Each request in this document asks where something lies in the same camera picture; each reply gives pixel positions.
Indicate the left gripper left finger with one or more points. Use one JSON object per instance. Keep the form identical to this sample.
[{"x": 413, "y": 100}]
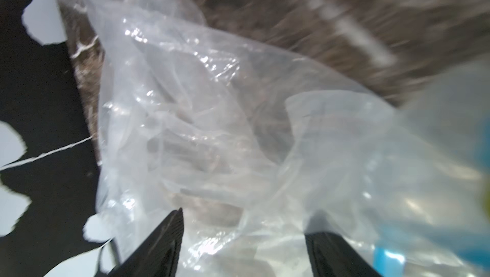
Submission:
[{"x": 158, "y": 255}]

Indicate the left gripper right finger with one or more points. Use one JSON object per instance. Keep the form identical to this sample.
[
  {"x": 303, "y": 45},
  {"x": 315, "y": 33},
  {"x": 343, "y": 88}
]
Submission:
[{"x": 331, "y": 256}]

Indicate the clear zip-top bag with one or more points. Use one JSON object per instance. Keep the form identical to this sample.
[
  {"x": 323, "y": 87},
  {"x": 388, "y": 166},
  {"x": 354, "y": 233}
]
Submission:
[{"x": 268, "y": 120}]

